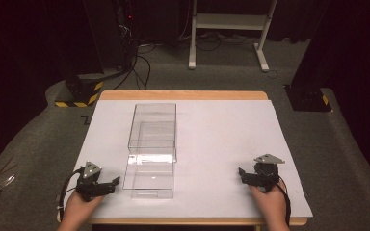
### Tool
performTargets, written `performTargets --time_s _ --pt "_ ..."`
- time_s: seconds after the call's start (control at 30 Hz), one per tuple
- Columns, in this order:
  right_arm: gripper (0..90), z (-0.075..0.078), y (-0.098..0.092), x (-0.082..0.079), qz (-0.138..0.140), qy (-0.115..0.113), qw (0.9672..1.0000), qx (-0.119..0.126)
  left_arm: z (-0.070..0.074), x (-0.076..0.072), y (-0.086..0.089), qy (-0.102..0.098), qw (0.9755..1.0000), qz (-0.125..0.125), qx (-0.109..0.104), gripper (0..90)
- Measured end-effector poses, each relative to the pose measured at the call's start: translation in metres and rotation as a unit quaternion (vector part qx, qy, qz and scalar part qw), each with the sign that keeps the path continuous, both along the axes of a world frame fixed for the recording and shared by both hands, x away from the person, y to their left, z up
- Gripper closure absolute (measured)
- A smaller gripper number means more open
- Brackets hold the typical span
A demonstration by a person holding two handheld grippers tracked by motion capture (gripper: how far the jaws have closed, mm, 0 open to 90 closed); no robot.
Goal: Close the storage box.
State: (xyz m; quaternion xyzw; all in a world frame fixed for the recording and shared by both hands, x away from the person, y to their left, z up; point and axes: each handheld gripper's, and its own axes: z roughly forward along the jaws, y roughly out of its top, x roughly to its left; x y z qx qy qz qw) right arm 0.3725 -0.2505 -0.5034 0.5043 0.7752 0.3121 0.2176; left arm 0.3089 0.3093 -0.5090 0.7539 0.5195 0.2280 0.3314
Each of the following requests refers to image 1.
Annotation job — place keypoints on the black equipment rack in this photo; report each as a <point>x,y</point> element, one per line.
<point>125,32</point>

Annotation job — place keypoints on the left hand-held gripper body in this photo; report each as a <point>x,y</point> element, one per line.
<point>90,187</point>

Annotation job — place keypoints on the wooden table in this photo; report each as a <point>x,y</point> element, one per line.
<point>186,95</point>

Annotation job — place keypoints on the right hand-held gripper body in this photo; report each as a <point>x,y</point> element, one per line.
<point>266,174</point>

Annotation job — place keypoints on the person's left hand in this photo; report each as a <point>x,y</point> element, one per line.
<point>80,208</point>

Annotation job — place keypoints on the clear plastic drawer housing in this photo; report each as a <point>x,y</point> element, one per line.
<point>154,128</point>

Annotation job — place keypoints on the dark curtain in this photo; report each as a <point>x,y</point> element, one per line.
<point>19,48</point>
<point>356,64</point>

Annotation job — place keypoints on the black yellow striped stand base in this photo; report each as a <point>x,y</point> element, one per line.
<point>83,91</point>

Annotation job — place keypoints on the white table mat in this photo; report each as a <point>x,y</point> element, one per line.
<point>224,144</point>

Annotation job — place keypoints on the clear plastic drawer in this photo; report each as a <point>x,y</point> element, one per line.
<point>149,179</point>

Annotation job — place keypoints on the white metal stand frame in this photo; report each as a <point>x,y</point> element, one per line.
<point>231,21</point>

